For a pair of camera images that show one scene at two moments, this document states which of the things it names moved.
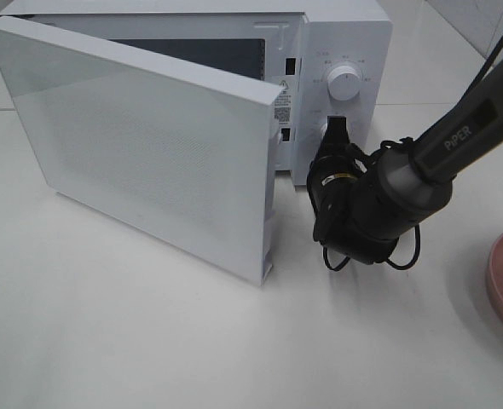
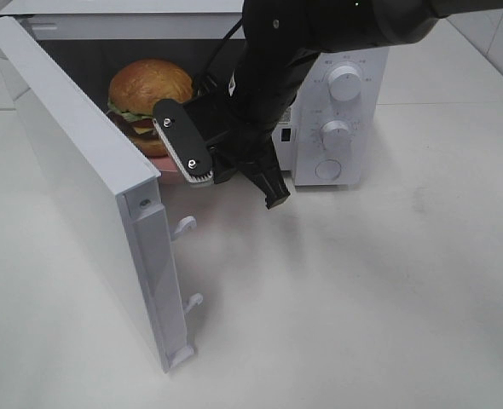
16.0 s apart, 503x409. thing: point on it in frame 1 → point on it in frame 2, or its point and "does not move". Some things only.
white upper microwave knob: (344, 83) does not move
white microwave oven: (331, 58) does not move
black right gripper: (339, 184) → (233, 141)
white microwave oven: (186, 156) → (112, 191)
